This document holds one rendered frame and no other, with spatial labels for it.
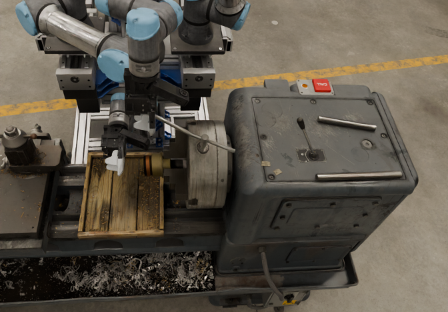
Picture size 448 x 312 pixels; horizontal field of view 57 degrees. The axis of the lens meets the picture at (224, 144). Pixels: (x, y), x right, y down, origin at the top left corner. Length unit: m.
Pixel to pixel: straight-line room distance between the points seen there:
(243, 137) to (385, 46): 2.98
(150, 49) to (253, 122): 0.52
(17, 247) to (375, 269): 1.98
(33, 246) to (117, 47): 0.72
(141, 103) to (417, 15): 4.01
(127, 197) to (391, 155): 0.96
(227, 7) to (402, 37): 3.00
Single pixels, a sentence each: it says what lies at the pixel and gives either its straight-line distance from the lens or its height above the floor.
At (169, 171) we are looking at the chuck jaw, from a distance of 1.42.
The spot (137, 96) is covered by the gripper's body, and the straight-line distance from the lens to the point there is 1.09.
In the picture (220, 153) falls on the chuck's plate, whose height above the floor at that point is 1.23.
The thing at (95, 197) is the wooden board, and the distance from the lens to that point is 1.64.
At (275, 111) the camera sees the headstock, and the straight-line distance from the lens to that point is 1.44.
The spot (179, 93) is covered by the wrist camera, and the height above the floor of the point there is 1.50.
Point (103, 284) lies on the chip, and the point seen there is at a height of 0.56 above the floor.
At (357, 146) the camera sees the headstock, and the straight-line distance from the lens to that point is 1.44.
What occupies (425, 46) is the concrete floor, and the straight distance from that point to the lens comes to 4.42.
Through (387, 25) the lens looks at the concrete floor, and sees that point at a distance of 4.48.
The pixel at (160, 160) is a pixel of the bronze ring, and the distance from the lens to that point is 1.42.
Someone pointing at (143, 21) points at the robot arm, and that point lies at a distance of 0.97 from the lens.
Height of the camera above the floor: 2.29
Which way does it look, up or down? 52 degrees down
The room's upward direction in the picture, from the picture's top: 11 degrees clockwise
